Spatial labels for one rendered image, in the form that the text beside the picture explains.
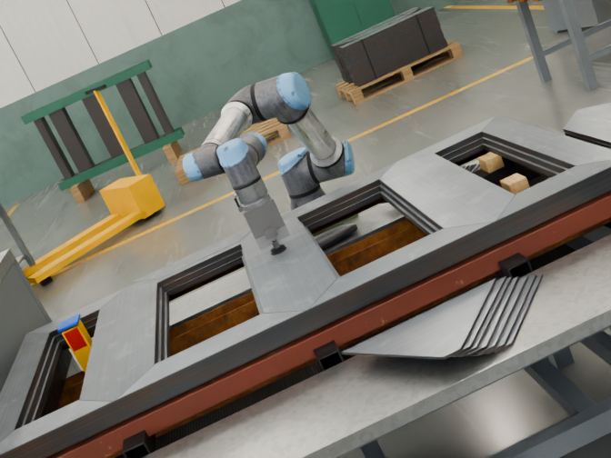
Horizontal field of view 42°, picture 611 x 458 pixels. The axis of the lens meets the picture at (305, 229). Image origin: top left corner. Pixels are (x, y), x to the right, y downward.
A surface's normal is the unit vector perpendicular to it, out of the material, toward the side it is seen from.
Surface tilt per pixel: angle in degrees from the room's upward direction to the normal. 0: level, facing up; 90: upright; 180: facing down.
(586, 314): 0
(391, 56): 90
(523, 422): 0
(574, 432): 90
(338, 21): 90
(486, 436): 0
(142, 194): 90
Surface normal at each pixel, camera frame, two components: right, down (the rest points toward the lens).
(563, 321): -0.39, -0.87
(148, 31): 0.14, 0.27
